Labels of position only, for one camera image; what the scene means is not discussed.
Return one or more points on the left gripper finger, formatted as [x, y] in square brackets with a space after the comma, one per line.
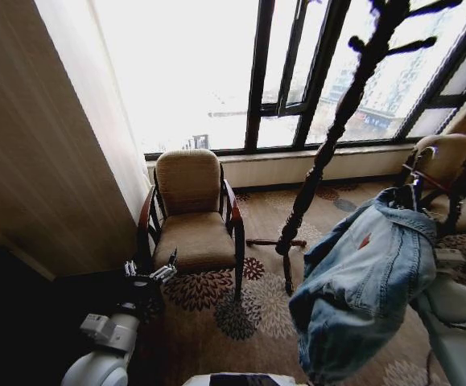
[164, 271]
[130, 268]

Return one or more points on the light blue denim jacket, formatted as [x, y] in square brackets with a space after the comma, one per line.
[361, 281]

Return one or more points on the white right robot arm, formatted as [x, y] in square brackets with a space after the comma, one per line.
[458, 350]

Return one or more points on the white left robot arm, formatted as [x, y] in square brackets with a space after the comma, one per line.
[108, 354]

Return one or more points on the white robot front shell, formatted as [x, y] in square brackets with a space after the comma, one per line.
[236, 380]

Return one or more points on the brown striped curtain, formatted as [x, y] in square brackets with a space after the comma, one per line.
[35, 161]

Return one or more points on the white sheer curtain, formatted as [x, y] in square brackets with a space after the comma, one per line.
[108, 100]

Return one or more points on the dark wooden coat rack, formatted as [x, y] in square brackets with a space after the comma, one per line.
[329, 140]

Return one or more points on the beige armchair dark wood frame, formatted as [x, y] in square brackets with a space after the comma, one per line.
[192, 233]
[446, 157]

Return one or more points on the black window frame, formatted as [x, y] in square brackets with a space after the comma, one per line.
[262, 80]

